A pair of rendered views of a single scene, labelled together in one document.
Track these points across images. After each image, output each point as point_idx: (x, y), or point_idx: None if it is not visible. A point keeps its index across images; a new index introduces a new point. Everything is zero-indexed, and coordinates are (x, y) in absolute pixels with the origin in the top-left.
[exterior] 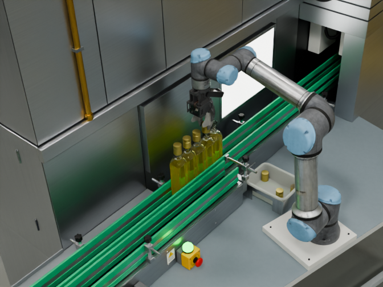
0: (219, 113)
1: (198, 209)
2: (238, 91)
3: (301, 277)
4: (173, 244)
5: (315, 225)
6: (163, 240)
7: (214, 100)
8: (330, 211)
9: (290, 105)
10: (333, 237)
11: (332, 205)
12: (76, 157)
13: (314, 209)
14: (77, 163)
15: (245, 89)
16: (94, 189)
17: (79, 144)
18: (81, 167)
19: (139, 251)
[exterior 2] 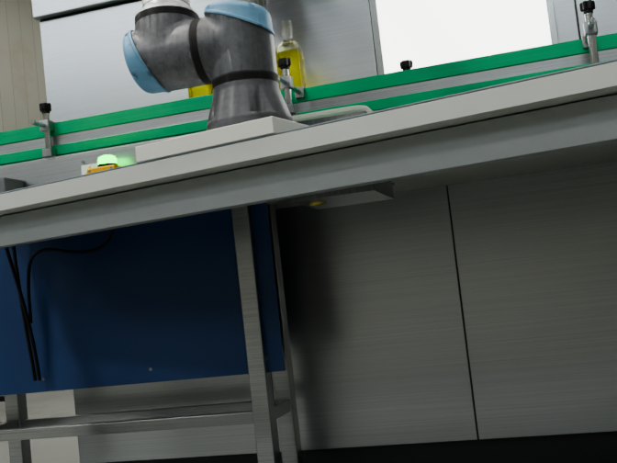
0: (376, 62)
1: (168, 124)
2: (432, 36)
3: (122, 175)
4: (95, 152)
5: (141, 32)
6: (85, 140)
7: (355, 29)
8: (200, 26)
9: (527, 52)
10: (222, 113)
11: (211, 17)
12: (86, 37)
13: (151, 0)
14: (86, 47)
15: (458, 38)
16: (110, 104)
17: (92, 18)
18: (93, 56)
19: (36, 130)
